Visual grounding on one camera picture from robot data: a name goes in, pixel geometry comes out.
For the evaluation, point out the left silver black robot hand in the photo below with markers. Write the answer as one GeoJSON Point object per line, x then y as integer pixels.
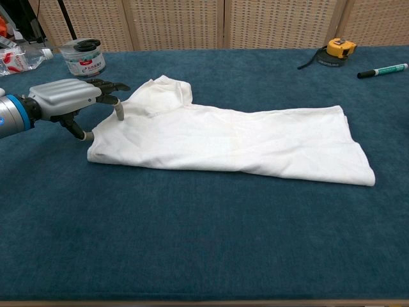
{"type": "Point", "coordinates": [60, 96]}

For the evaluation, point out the white short-sleeved T-shirt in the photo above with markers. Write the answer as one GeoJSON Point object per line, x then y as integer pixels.
{"type": "Point", "coordinates": [239, 144]}

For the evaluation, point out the clear round plastic tub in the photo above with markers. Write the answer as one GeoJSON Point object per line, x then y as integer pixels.
{"type": "Point", "coordinates": [84, 65]}

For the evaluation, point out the clear plastic water bottle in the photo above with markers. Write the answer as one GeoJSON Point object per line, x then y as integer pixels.
{"type": "Point", "coordinates": [19, 60]}

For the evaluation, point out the black tripod stand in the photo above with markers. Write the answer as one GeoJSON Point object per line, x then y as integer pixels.
{"type": "Point", "coordinates": [67, 22]}

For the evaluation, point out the orange object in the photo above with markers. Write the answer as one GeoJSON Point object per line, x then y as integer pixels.
{"type": "Point", "coordinates": [2, 27]}

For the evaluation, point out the blue carpet table cover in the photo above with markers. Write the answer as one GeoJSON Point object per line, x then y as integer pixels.
{"type": "Point", "coordinates": [191, 240]}

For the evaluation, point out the dark round disc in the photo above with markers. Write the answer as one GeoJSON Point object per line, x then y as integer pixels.
{"type": "Point", "coordinates": [329, 62]}

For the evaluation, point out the yellow tape measure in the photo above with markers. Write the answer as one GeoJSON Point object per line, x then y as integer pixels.
{"type": "Point", "coordinates": [340, 48]}

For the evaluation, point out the green white marker pen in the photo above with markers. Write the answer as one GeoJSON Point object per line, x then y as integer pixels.
{"type": "Point", "coordinates": [386, 69]}

